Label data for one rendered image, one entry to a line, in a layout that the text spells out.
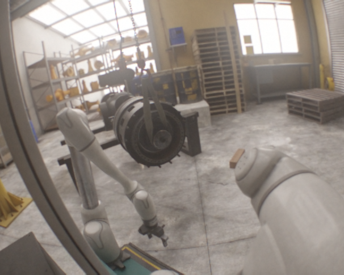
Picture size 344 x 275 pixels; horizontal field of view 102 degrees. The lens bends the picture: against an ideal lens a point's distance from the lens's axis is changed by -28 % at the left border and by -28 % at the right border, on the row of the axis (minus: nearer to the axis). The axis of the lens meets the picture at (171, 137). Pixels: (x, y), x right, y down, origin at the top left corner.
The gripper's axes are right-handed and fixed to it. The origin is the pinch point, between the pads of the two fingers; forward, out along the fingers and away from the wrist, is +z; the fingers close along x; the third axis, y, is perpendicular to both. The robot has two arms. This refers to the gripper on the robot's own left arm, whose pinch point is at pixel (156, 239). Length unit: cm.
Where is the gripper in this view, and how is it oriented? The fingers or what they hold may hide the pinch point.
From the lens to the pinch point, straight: 128.4
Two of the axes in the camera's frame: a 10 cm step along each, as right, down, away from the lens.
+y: 6.1, -3.8, 7.0
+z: 1.8, 9.2, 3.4
